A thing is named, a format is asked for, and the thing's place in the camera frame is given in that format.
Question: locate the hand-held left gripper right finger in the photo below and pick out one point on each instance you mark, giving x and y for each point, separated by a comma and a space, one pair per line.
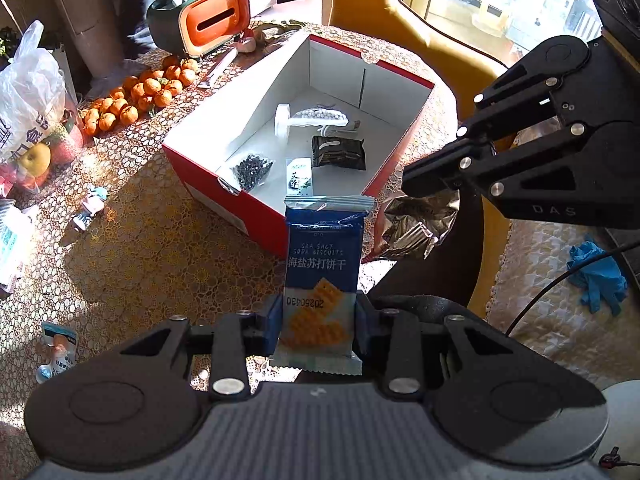
362, 327

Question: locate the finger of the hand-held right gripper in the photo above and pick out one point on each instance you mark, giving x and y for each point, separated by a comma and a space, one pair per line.
520, 95
500, 165

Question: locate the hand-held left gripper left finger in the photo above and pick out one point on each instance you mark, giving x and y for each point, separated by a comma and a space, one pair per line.
276, 325

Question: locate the blue biscuit packet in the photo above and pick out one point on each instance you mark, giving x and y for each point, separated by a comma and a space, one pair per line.
320, 270

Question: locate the silver foil packet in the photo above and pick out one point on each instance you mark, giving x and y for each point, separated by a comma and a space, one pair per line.
420, 225

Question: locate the red cardboard box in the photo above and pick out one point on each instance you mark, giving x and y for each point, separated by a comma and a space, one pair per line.
220, 180

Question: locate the bag of black screws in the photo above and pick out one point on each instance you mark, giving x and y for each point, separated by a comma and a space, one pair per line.
250, 170

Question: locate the bag of cotton swabs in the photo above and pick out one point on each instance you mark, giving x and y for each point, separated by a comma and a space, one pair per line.
320, 116

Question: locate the gold floral cloth desktop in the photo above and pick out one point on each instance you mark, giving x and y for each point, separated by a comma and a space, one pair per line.
150, 260

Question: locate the cream lace chair cover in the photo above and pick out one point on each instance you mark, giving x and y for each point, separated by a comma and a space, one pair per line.
540, 260

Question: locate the blue glove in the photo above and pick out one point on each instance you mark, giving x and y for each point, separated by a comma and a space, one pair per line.
597, 275

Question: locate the black snack packet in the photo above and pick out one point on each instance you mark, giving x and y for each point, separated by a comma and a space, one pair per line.
340, 152

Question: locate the yellow armchair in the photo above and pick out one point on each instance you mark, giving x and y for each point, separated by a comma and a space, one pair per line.
380, 15

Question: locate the white spool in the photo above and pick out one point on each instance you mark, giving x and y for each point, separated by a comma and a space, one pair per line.
282, 122

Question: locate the small orange print snack packet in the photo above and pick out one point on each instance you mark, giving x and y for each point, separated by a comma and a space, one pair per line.
57, 350

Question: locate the small white blue bottle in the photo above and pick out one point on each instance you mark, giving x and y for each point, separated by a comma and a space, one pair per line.
90, 207

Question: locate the white slim tool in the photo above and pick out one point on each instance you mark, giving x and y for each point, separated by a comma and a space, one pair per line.
217, 67

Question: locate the pile of tangerines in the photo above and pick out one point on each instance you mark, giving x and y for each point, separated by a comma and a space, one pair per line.
145, 92

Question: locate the small pink toy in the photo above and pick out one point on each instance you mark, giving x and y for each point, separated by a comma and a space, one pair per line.
246, 42

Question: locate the green and orange tissue box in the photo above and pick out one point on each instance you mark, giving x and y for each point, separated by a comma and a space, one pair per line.
210, 20

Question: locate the plastic bag of fruit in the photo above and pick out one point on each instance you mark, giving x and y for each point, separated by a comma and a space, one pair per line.
30, 100

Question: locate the tan curtain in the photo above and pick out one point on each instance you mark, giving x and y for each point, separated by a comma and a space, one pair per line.
85, 20

